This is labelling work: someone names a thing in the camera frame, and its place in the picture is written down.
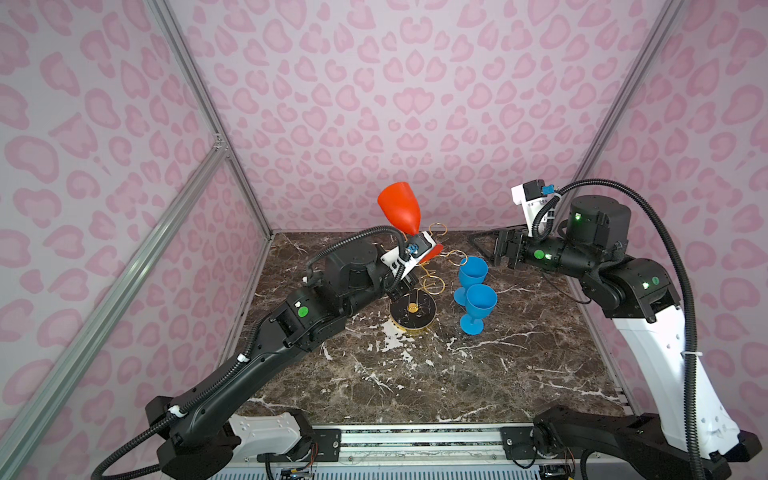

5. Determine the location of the blue wine glass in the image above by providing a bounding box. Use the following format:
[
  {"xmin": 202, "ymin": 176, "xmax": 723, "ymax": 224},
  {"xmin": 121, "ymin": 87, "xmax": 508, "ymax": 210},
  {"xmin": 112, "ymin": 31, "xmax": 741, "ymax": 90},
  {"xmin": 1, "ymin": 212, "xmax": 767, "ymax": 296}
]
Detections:
[
  {"xmin": 453, "ymin": 256, "xmax": 489, "ymax": 306},
  {"xmin": 460, "ymin": 284, "xmax": 498, "ymax": 335}
]

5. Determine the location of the blue wine glass front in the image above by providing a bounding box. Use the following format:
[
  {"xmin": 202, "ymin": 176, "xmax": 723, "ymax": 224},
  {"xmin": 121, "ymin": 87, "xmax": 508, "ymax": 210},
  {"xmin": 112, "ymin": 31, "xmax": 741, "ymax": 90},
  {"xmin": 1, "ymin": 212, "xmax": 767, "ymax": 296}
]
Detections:
[{"xmin": 460, "ymin": 284, "xmax": 498, "ymax": 335}]

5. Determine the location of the red wine glass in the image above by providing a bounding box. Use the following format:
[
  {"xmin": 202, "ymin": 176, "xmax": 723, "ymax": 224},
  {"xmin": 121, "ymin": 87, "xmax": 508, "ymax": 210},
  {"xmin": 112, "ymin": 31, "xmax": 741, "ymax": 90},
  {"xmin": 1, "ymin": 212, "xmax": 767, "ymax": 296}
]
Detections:
[{"xmin": 377, "ymin": 182, "xmax": 444, "ymax": 264}]

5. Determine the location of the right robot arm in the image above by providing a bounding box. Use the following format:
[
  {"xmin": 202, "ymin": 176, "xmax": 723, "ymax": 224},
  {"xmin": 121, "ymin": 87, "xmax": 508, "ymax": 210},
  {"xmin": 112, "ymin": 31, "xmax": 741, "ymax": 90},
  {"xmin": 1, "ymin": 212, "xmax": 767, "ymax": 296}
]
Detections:
[{"xmin": 481, "ymin": 188, "xmax": 762, "ymax": 479}]

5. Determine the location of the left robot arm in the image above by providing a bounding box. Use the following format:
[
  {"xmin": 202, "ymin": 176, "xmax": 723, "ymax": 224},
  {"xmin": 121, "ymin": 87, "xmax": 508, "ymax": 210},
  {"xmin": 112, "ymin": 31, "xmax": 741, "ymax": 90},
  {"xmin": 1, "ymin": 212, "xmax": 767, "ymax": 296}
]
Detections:
[{"xmin": 146, "ymin": 227, "xmax": 442, "ymax": 479}]

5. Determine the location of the aluminium diagonal brace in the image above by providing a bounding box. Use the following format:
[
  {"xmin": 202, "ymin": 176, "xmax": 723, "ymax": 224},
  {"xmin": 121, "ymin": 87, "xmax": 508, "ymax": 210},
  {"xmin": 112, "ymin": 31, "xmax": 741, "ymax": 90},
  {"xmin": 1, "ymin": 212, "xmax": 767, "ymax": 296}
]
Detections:
[{"xmin": 1, "ymin": 144, "xmax": 231, "ymax": 479}]

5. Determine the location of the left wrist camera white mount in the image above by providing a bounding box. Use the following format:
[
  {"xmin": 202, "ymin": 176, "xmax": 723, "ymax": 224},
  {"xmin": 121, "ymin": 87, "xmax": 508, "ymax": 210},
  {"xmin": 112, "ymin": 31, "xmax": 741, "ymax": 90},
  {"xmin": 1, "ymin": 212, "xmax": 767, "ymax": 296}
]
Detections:
[{"xmin": 380, "ymin": 231, "xmax": 440, "ymax": 279}]

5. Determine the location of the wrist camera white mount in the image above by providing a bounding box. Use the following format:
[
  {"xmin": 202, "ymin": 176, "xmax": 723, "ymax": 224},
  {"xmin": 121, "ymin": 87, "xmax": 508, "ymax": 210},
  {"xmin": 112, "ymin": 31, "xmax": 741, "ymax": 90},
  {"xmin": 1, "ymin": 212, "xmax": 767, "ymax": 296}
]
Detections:
[
  {"xmin": 380, "ymin": 231, "xmax": 440, "ymax": 279},
  {"xmin": 511, "ymin": 179, "xmax": 555, "ymax": 237}
]

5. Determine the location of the gold wire glass rack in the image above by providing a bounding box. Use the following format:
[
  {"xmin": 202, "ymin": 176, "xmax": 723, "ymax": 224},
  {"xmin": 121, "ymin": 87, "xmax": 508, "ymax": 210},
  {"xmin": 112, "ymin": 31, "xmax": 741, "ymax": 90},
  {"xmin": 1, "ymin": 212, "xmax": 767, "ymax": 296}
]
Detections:
[{"xmin": 390, "ymin": 247, "xmax": 468, "ymax": 336}]

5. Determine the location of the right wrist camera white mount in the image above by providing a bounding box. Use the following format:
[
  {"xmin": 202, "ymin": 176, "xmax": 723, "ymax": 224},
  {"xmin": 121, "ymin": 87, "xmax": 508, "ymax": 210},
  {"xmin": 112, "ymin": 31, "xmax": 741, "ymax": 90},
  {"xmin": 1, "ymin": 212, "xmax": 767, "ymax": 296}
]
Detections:
[{"xmin": 511, "ymin": 179, "xmax": 555, "ymax": 237}]

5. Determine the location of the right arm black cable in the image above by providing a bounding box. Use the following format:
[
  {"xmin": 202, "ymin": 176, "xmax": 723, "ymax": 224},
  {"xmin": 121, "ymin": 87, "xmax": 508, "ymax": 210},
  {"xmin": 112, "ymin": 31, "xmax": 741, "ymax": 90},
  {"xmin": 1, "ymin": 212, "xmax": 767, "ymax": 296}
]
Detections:
[{"xmin": 530, "ymin": 178, "xmax": 706, "ymax": 480}]

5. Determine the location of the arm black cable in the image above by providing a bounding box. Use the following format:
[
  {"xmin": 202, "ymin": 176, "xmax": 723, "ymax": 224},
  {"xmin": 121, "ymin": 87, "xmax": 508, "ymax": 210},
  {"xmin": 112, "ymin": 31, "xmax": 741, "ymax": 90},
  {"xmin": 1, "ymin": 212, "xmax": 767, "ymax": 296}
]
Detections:
[
  {"xmin": 89, "ymin": 225, "xmax": 409, "ymax": 480},
  {"xmin": 530, "ymin": 178, "xmax": 706, "ymax": 480}
]

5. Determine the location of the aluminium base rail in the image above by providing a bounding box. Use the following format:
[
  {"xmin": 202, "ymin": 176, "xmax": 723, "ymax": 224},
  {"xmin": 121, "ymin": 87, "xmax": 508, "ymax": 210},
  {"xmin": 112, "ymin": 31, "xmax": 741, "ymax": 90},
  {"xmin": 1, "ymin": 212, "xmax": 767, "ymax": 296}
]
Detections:
[{"xmin": 160, "ymin": 422, "xmax": 661, "ymax": 480}]

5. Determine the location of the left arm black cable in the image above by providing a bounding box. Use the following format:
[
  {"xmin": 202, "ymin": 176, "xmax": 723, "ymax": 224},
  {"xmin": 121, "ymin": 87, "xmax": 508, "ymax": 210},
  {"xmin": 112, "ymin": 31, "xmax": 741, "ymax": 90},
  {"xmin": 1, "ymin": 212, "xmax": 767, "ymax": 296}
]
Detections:
[{"xmin": 89, "ymin": 225, "xmax": 409, "ymax": 480}]

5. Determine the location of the aluminium corner post right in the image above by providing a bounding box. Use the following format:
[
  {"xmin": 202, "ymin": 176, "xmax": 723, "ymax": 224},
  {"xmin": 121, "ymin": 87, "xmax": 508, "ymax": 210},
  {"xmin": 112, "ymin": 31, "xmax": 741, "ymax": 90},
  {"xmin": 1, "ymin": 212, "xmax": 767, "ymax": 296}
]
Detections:
[{"xmin": 555, "ymin": 0, "xmax": 689, "ymax": 187}]

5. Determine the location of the aluminium corner post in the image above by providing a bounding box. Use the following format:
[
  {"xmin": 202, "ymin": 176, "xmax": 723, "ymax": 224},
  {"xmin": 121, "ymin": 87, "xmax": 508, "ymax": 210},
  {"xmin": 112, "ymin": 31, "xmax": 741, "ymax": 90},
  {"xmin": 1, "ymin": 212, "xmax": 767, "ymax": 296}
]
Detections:
[
  {"xmin": 145, "ymin": 0, "xmax": 274, "ymax": 240},
  {"xmin": 555, "ymin": 0, "xmax": 689, "ymax": 187}
]

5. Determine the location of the aluminium corner post left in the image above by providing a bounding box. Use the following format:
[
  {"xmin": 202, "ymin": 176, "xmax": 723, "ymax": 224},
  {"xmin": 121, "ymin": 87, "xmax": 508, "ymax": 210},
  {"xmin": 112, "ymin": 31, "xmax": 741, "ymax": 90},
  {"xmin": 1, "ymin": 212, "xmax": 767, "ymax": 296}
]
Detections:
[{"xmin": 145, "ymin": 0, "xmax": 274, "ymax": 240}]

